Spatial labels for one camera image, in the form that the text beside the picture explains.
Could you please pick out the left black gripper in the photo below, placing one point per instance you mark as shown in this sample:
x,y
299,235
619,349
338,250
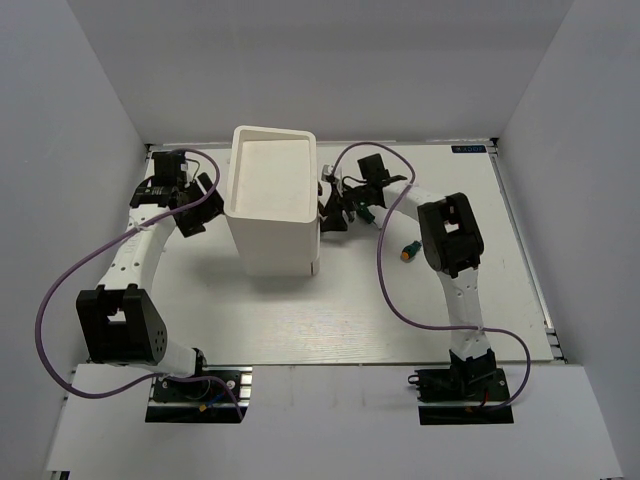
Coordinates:
x,y
212,207

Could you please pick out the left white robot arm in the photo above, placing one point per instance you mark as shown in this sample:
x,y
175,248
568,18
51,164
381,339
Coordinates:
x,y
119,321

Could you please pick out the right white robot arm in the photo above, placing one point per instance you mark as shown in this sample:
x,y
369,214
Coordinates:
x,y
450,240

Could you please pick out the white drawer cabinet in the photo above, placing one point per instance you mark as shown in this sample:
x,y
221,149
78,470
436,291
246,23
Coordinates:
x,y
271,203

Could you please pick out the green orange stubby screwdriver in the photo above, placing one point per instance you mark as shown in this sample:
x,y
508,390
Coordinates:
x,y
411,250

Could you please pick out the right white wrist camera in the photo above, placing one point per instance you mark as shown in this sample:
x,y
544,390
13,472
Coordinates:
x,y
332,175

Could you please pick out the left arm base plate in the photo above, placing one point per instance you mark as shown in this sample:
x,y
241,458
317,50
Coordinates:
x,y
201,402

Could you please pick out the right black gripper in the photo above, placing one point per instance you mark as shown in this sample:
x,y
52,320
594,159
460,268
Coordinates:
x,y
337,202

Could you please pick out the green stubby flathead screwdriver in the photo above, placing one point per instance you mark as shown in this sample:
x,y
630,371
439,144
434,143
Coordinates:
x,y
363,213

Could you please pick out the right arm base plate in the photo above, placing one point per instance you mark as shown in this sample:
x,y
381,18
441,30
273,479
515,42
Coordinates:
x,y
441,402

